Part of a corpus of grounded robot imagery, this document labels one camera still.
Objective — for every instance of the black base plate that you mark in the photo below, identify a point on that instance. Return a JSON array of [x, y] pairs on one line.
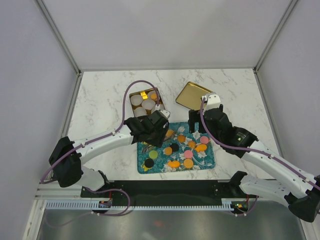
[[177, 192]]

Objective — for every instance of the white slotted cable duct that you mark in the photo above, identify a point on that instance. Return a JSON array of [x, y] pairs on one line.
[[97, 205]]

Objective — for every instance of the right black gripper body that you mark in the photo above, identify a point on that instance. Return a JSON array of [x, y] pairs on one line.
[[221, 107]]

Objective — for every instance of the orange swirl cookie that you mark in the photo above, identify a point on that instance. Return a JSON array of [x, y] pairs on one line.
[[192, 144]]

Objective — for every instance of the pink sandwich cookie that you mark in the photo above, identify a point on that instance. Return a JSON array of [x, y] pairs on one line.
[[188, 154], [204, 140]]

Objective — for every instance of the orange fish cookie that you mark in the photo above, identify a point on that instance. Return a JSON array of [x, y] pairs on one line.
[[174, 164], [201, 148]]

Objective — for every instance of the metal serving tongs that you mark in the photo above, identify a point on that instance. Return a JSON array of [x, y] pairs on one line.
[[146, 147]]

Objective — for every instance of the orange chip cookie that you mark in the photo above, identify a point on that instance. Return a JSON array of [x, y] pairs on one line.
[[181, 138]]

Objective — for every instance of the green round cookie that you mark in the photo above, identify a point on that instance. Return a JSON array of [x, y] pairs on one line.
[[153, 154]]

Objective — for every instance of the gold tin lid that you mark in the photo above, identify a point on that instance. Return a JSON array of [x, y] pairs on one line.
[[191, 96]]

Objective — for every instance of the teal floral tray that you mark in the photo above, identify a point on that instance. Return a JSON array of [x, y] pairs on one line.
[[180, 151]]

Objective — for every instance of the orange dotted round cookie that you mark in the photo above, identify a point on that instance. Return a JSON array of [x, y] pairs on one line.
[[188, 163]]

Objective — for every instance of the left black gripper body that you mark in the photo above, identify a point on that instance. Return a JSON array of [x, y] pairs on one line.
[[157, 137]]

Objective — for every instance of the black sandwich cookie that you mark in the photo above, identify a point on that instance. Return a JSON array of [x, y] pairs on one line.
[[174, 147], [149, 163]]

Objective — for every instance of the square cookie tin box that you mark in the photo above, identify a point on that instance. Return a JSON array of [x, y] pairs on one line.
[[144, 93]]

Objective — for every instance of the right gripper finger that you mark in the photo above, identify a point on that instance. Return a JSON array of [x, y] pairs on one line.
[[193, 118], [221, 107]]

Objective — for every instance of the white paper cup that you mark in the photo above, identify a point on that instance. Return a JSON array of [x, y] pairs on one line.
[[157, 107], [148, 104], [151, 92], [136, 100], [139, 112]]

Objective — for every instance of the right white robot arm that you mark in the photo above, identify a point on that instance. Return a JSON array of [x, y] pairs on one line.
[[292, 187]]

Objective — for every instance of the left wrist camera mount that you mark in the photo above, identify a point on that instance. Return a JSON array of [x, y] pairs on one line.
[[165, 112]]

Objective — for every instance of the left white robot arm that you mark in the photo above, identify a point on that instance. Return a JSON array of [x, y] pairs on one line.
[[68, 158]]

